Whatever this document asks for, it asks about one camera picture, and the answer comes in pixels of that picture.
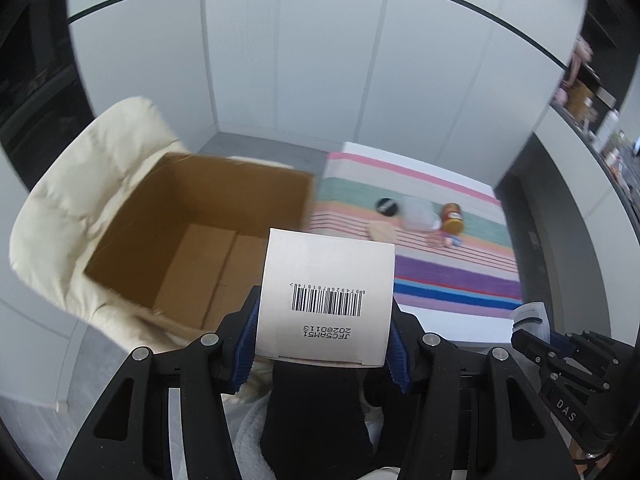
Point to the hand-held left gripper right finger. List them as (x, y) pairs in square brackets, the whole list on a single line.
[(400, 355)]

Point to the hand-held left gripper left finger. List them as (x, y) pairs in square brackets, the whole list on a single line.
[(245, 355)]

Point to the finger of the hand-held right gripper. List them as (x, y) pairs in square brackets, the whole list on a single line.
[(532, 347)]

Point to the white barcode carton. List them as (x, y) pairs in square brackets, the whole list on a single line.
[(325, 270)]

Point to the small bottle with pink cap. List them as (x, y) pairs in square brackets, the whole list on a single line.
[(445, 241)]

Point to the brown cardboard box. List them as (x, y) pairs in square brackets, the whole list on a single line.
[(200, 200)]

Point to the person's right leg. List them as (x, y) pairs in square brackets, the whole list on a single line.
[(377, 392)]

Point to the person's leg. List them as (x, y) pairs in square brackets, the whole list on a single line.
[(315, 420), (377, 392)]

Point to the striped colourful cloth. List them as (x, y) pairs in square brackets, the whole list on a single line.
[(450, 280)]

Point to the person's left leg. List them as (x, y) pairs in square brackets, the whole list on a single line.
[(315, 420)]

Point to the grey floor outlet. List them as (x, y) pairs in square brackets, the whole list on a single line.
[(533, 240)]

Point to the white round tin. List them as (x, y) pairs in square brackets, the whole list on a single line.
[(382, 231)]

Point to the clear plastic container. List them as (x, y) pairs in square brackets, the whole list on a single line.
[(419, 214)]

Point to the orange jar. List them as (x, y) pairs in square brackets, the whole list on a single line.
[(452, 217)]

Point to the black round compact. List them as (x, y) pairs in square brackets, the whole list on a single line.
[(386, 206)]

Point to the cluster of small cosmetic containers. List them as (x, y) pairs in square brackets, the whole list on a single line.
[(620, 160)]

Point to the tall white bottle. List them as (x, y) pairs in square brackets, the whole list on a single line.
[(607, 130)]

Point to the cream padded chair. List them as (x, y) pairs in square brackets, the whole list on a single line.
[(75, 185)]

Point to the small brown box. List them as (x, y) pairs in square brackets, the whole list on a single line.
[(580, 99)]

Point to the pink plush toy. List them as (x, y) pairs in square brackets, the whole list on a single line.
[(579, 57)]

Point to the black cabinet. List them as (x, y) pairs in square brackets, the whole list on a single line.
[(40, 85)]

